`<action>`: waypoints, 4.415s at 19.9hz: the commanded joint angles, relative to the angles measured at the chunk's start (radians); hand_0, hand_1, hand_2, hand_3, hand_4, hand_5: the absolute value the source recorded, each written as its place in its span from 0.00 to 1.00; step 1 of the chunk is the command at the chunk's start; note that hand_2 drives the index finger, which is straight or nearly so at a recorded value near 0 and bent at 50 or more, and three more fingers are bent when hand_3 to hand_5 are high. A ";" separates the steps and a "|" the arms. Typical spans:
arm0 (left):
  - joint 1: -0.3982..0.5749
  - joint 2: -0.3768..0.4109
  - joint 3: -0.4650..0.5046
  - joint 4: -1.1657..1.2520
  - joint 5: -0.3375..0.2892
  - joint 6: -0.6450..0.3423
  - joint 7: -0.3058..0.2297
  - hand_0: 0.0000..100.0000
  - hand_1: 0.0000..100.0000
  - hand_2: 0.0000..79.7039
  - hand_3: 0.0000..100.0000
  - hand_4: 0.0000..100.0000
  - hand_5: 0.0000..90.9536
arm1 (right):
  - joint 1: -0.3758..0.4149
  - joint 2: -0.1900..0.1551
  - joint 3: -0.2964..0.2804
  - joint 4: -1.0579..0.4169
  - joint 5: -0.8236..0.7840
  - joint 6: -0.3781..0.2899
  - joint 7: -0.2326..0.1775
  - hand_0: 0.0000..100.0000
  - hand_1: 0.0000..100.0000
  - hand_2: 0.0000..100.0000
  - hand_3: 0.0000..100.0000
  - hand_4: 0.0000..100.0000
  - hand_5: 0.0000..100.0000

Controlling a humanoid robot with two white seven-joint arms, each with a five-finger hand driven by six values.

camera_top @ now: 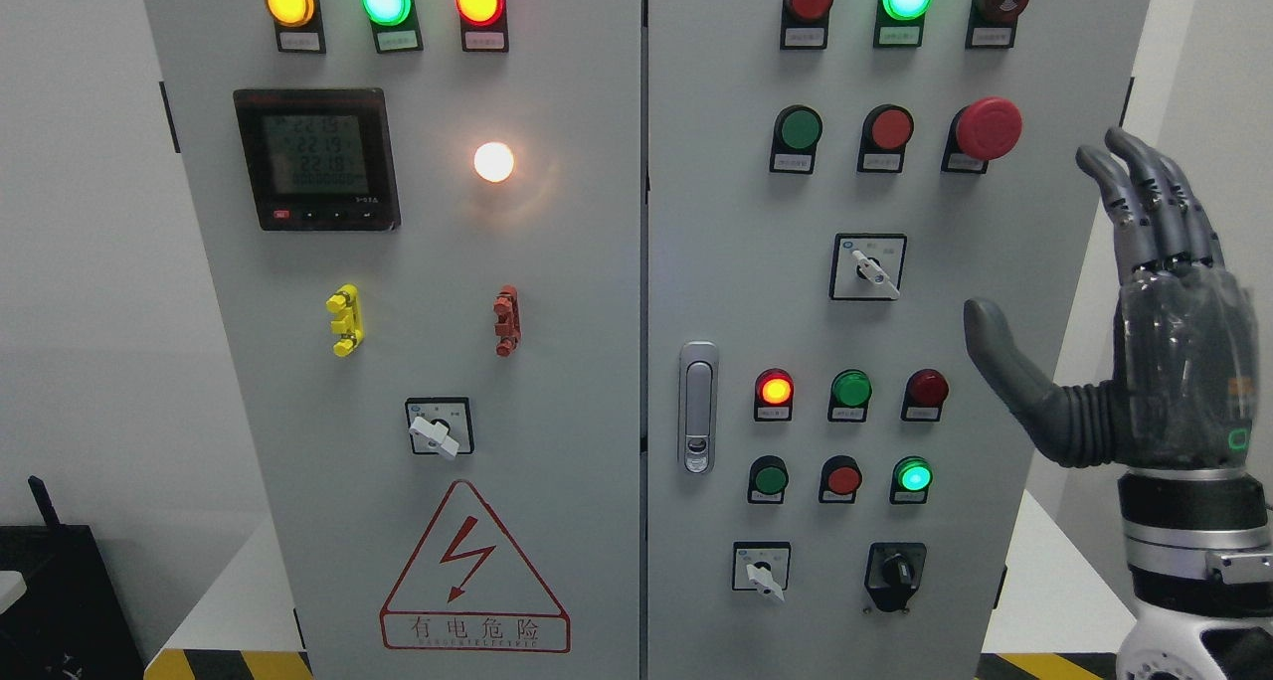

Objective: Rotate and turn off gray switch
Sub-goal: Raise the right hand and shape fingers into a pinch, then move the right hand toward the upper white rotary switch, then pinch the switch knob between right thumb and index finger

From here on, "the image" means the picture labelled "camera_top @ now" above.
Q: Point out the gray robotic right hand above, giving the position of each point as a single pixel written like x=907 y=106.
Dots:
x=1184 y=390

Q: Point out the gray rotary switch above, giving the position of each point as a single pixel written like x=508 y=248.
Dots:
x=872 y=272
x=762 y=581

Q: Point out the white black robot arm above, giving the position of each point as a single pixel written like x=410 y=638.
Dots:
x=1198 y=549

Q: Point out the lit green indicator light lower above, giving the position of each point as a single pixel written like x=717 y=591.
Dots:
x=910 y=481

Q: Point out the green indicator light middle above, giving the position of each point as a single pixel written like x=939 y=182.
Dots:
x=850 y=395

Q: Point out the red emergency stop button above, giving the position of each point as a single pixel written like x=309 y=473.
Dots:
x=984 y=130

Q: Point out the red push button lower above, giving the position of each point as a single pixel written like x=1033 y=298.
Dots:
x=840 y=480

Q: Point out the red push button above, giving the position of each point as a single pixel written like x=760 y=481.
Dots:
x=840 y=480
x=886 y=131

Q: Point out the red push button upper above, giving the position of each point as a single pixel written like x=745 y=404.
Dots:
x=886 y=131

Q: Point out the lit red indicator light middle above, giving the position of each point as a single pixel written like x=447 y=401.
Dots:
x=773 y=396

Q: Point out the gray cabinet right door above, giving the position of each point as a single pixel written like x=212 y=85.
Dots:
x=760 y=264

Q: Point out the gray cabinet door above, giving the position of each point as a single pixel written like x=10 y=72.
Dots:
x=760 y=264
x=549 y=436

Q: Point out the green push button lower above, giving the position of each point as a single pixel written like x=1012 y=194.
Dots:
x=768 y=480

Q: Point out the green push button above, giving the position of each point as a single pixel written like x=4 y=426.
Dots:
x=768 y=480
x=795 y=138

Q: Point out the dark red buzzer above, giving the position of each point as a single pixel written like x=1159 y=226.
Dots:
x=993 y=23

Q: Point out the green push button upper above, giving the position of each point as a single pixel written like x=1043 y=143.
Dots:
x=795 y=138

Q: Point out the green indicator light top right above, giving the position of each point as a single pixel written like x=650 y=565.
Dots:
x=900 y=24

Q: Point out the dark red indicator light top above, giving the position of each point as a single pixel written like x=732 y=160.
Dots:
x=804 y=24

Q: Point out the white glowing indicator light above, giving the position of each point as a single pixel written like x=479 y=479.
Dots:
x=493 y=162

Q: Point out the red high voltage warning sticker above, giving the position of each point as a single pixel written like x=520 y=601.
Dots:
x=468 y=586

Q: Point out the gray cabinet left door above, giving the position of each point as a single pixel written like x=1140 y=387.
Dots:
x=549 y=436

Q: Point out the red-orange indicator light top left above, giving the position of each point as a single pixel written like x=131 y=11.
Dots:
x=483 y=26

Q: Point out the green indicator light top left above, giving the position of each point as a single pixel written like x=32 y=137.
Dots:
x=394 y=25

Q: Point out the digital power meter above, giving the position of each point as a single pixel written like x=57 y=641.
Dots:
x=319 y=160

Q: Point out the yellow indicator light top left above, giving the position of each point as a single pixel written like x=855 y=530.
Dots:
x=298 y=25

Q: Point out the black box lower left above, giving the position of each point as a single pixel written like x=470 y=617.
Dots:
x=62 y=619

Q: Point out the black rotary selector switch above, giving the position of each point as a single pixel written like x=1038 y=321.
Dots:
x=893 y=573

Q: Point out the silver door latch handle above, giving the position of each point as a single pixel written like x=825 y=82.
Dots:
x=697 y=408

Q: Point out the gray rotary switch left door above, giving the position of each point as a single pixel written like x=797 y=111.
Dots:
x=432 y=437

